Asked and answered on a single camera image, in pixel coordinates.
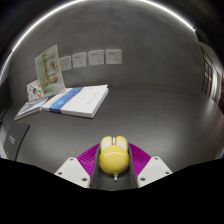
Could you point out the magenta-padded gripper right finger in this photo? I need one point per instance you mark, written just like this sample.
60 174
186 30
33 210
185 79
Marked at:
155 170

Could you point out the yellow computer mouse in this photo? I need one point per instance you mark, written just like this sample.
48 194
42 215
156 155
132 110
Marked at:
114 158

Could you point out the dark framed glass door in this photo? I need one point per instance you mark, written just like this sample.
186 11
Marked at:
211 80

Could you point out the white book with blue band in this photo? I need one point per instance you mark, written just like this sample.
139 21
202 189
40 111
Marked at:
85 100

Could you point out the white ceiling light strip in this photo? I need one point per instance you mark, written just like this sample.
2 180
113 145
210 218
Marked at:
46 16

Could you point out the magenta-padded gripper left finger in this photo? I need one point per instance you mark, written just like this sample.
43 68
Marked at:
71 170

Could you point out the green standing leaflet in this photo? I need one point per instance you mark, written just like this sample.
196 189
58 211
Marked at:
50 71

